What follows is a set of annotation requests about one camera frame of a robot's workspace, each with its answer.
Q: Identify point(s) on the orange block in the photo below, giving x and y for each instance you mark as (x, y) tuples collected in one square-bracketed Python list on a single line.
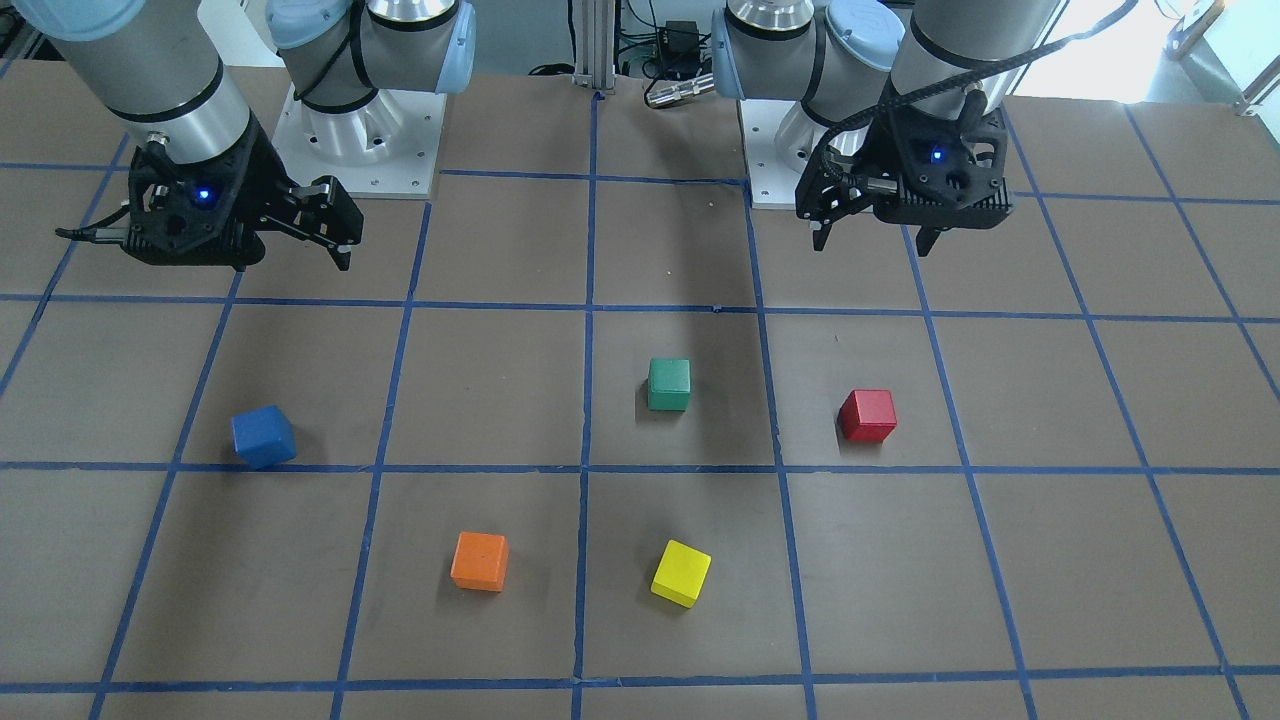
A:
[(480, 561)]

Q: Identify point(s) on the yellow block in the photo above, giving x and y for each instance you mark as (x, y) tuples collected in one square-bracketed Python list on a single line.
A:
[(681, 574)]

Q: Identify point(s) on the red block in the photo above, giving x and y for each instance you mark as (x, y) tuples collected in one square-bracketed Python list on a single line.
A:
[(868, 415)]

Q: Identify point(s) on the green block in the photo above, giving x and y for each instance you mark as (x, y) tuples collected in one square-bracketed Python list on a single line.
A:
[(669, 384)]

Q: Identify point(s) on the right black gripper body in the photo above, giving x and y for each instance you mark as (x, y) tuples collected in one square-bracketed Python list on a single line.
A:
[(258, 176)]

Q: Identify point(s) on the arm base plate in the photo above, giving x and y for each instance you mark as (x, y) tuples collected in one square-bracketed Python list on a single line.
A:
[(386, 150), (777, 140)]

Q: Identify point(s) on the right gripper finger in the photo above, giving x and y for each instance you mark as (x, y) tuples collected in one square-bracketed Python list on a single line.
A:
[(322, 213)]

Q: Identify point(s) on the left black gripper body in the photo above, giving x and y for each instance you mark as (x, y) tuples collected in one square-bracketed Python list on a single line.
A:
[(868, 150)]

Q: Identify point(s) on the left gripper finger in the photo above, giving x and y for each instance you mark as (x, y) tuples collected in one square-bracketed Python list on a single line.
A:
[(926, 239), (820, 225)]

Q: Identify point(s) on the blue block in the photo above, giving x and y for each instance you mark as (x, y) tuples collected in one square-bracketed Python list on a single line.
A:
[(263, 437)]

